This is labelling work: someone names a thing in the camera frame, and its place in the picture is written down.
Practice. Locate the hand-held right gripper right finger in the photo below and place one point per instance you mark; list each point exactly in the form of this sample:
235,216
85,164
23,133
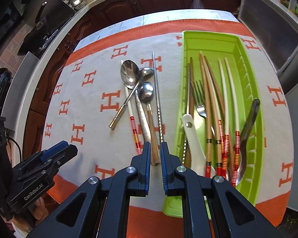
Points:
164,176

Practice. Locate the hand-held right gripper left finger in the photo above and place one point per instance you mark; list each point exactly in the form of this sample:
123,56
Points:
148,176

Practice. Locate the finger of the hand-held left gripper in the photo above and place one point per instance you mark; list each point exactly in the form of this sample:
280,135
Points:
54,150
68,152

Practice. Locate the white ceramic soup spoon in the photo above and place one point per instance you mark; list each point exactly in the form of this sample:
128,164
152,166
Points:
192,138

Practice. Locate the steel fork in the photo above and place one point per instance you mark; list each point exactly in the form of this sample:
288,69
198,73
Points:
200,104

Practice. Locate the small steel spoon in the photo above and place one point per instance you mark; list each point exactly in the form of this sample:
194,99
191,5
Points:
147,71

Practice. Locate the green plastic utensil tray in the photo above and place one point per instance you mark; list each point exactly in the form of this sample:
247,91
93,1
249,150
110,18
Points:
213,45

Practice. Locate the person's left hand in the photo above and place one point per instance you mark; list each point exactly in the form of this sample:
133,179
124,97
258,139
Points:
39,204

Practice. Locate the orange beige printed blanket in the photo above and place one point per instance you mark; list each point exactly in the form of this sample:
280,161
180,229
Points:
94,114

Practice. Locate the stainless steel panel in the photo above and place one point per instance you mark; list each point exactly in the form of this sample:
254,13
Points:
24,79

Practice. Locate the black red appliance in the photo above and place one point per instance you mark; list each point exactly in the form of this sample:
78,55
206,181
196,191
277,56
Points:
0,89

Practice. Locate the black wok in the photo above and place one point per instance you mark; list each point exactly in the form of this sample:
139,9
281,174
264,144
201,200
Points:
27,43

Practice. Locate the black gas cooktop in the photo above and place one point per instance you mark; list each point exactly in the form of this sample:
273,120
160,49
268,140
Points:
52,38

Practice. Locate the pale kitchen countertop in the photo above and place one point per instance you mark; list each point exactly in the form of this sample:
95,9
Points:
62,36

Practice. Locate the black range hood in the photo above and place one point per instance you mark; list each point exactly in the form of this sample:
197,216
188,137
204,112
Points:
2,29

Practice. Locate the glossy dark splash panel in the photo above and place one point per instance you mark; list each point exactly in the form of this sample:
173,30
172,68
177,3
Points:
54,7

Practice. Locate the small steel kettle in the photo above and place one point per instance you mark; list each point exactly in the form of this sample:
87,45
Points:
77,1

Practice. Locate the hanging plastic bag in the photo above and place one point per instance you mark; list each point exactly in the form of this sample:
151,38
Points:
197,2

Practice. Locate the grey glass-door cabinet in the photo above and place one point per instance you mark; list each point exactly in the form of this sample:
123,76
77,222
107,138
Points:
270,29

